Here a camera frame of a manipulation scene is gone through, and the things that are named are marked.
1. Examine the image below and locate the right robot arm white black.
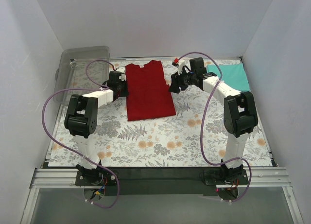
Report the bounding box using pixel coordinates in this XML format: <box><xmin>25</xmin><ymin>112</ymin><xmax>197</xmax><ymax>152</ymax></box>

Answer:
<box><xmin>169</xmin><ymin>57</ymin><xmax>258</xmax><ymax>184</ymax></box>

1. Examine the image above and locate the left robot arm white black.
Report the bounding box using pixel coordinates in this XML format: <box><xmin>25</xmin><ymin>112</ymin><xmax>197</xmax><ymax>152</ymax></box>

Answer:
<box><xmin>64</xmin><ymin>71</ymin><xmax>129</xmax><ymax>185</ymax></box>

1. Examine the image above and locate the folded teal t shirt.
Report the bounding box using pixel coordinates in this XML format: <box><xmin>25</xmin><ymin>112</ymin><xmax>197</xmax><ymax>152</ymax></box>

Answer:
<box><xmin>219</xmin><ymin>63</ymin><xmax>250</xmax><ymax>92</ymax></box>

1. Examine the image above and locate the aluminium frame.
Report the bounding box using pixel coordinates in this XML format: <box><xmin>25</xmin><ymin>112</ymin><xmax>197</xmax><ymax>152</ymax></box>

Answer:
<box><xmin>21</xmin><ymin>167</ymin><xmax>304</xmax><ymax>224</ymax></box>

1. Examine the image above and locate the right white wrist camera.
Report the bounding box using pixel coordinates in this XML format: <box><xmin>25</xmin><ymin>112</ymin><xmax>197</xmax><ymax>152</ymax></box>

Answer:
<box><xmin>172</xmin><ymin>58</ymin><xmax>186</xmax><ymax>75</ymax></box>

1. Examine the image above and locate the red t shirt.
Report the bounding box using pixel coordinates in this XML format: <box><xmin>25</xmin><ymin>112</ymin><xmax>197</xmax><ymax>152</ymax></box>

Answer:
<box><xmin>125</xmin><ymin>60</ymin><xmax>176</xmax><ymax>121</ymax></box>

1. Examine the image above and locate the clear plastic bin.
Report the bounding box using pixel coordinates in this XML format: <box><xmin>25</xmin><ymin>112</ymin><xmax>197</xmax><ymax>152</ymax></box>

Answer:
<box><xmin>54</xmin><ymin>46</ymin><xmax>110</xmax><ymax>92</ymax></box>

